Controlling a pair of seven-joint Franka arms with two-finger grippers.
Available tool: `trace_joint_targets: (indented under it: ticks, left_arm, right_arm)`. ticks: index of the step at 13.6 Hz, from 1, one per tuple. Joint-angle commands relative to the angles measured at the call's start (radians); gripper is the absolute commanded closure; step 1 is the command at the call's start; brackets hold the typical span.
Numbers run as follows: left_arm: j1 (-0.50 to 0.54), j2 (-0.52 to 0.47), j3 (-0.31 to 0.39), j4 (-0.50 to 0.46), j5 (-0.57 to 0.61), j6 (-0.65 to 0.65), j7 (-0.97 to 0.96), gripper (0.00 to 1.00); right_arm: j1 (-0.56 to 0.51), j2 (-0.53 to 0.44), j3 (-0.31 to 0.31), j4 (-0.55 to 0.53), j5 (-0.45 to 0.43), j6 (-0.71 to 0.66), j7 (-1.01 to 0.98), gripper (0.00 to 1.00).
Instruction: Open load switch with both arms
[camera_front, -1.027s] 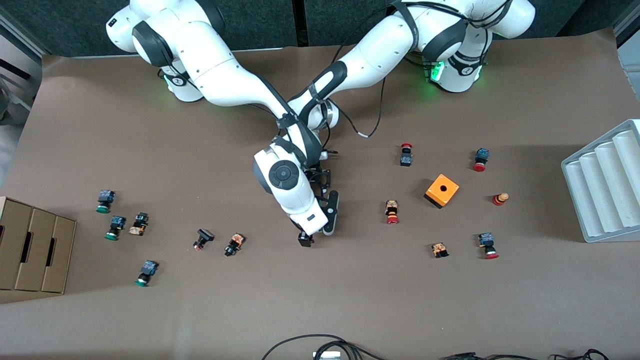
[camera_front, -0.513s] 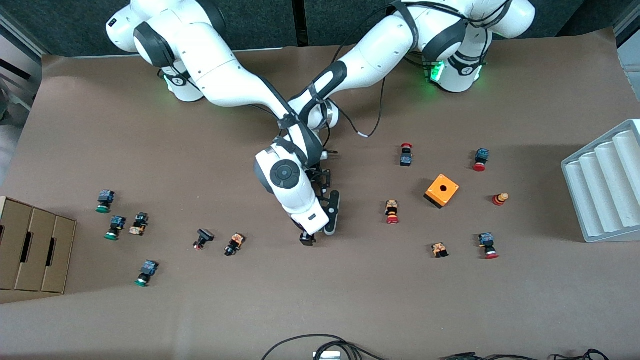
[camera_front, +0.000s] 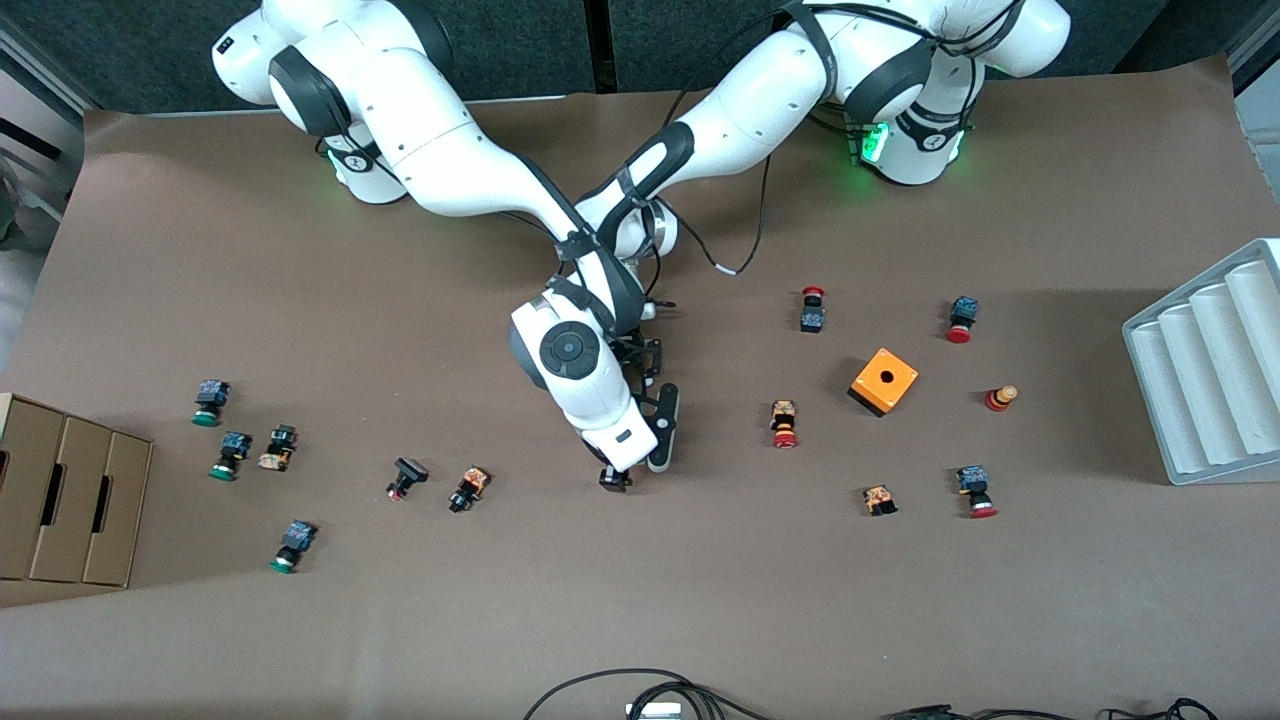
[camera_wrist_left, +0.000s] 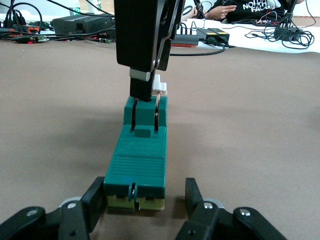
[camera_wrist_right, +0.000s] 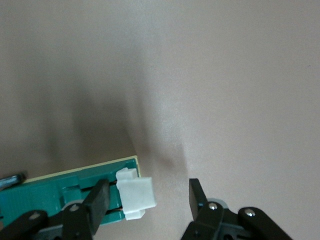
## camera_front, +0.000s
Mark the red orange emergency stop head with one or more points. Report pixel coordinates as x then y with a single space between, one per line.
1000 398

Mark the grey metal side frame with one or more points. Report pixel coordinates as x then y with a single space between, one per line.
50 70

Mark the red mushroom button silver collar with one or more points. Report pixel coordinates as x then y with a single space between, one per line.
976 490

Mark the black flat push button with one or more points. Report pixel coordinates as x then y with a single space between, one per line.
407 472

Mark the brown cardboard box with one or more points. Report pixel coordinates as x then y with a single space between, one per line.
70 500

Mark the red mushroom button black collar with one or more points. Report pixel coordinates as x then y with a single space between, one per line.
812 315

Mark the red button blue block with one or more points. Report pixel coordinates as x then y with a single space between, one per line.
962 318

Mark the orange button enclosure box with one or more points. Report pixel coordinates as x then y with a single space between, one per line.
895 390

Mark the grey tray with white slots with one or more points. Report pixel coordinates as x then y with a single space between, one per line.
1200 380

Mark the green push button blue block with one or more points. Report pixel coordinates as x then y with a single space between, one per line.
211 398
232 452
294 540

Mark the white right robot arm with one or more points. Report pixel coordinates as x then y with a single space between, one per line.
450 150

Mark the orange white contact block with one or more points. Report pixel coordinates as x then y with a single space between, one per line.
880 499

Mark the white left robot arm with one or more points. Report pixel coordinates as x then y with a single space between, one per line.
770 110

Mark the red yellow emergency stop button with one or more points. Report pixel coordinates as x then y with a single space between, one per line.
784 420

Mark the black push button orange block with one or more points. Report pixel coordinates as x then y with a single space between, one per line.
470 488

